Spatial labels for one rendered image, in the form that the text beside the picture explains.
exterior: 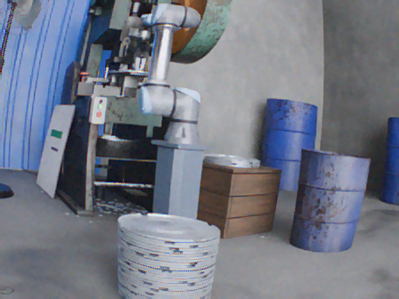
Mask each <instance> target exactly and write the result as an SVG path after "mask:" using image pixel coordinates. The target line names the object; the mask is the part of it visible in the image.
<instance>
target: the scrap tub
mask: <svg viewBox="0 0 399 299"><path fill-rule="evenodd" d="M370 163H371V159H370V158H367V157H359V156H356V155H350V154H346V153H336V152H330V151H324V150H317V149H301V158H300V168H299V178H298V181H297V182H298V188H297V198H296V206H295V211H294V216H293V225H292V229H291V234H290V241H289V243H290V244H291V245H292V246H294V247H296V248H300V249H302V250H303V249H304V250H305V251H310V252H311V251H312V252H317V253H319V252H321V253H323V252H324V253H332V252H334V253H336V252H342V251H345V250H347V249H349V248H350V247H351V246H352V243H353V240H354V234H355V232H356V228H357V224H358V221H359V220H360V217H359V216H360V212H361V208H362V201H363V196H364V192H365V190H366V184H367V179H368V172H369V167H370Z"/></svg>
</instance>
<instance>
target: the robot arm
mask: <svg viewBox="0 0 399 299"><path fill-rule="evenodd" d="M198 24H200V15H199V13H198V12H196V10H194V9H193V8H191V7H188V6H180V5H173V4H158V6H156V8H155V10H154V12H153V13H151V14H147V15H143V16H142V18H141V20H140V23H139V31H138V33H137V40H136V42H137V43H136V47H135V48H133V50H132V51H131V57H133V60H134V64H133V67H134V68H135V71H141V70H142V69H143V67H144V65H145V64H146V63H147V61H148V58H149V56H148V55H149V52H151V49H152V53H151V64H150V68H149V77H148V81H146V82H145V83H144V85H143V87H141V88H140V90H139V94H138V101H137V103H138V108H139V110H140V112H141V113H142V114H144V115H149V116H155V115H156V116H163V117H170V124H169V127H168V129H167V132H166V135H165V136H164V141H166V142H172V143H179V144H188V145H200V139H199V132H198V118H199V110H200V94H199V93H198V92H196V91H193V90H191V89H187V88H182V87H176V88H175V89H174V90H170V86H171V85H170V84H169V83H168V81H167V75H168V71H169V67H170V58H171V49H172V43H173V40H174V33H175V32H176V31H177V30H179V29H180V28H194V27H197V26H198ZM151 28H153V29H154V30H155V36H154V44H153V47H151V46H150V45H149V44H148V43H147V42H149V39H150V35H151ZM132 52H133V55H132ZM139 58H143V59H141V60H140V59H139ZM139 62H141V63H140V64H139Z"/></svg>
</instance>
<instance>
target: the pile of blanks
mask: <svg viewBox="0 0 399 299"><path fill-rule="evenodd" d="M219 242H220V235H219V236H218V237H217V238H214V239H211V240H209V241H196V242H170V241H162V240H157V239H154V238H147V237H143V236H140V235H137V234H134V233H132V232H130V231H127V230H125V229H124V228H122V227H121V226H120V225H119V224H118V253H117V255H118V291H119V294H120V295H121V297H122V298H125V299H210V296H211V288H212V282H213V277H214V271H215V266H216V256H217V253H218V249H219V247H218V245H219Z"/></svg>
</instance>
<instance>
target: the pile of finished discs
mask: <svg viewBox="0 0 399 299"><path fill-rule="evenodd" d="M205 162H208V163H211V164H216V165H221V166H235V167H245V168H258V167H259V163H260V160H259V161H258V160H257V159H253V158H243V157H236V156H229V157H227V156H225V155H217V154H206V155H205Z"/></svg>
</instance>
